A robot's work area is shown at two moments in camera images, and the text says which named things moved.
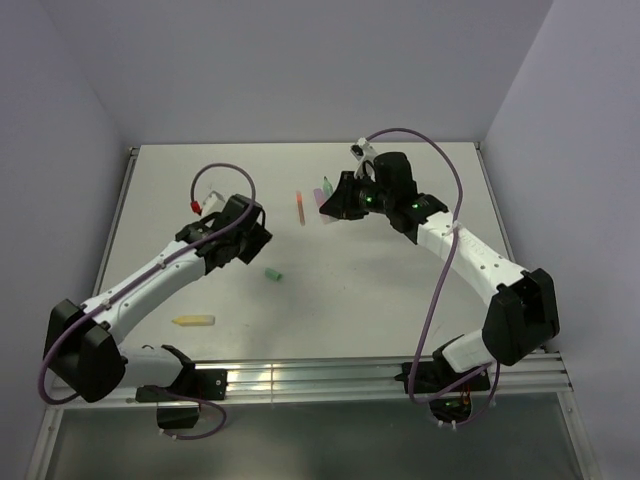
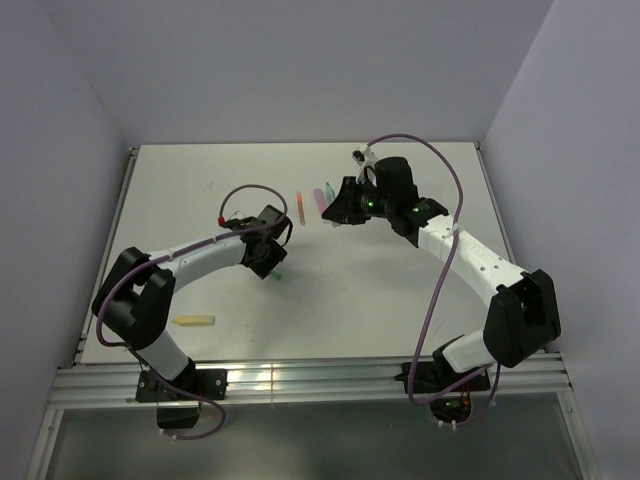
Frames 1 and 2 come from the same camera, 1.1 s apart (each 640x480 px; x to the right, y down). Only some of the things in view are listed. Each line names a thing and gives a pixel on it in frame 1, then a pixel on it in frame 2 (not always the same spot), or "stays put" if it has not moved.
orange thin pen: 300,208 stays put
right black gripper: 341,203 stays put
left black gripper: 259,237 → 263,269
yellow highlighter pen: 194,320 stays put
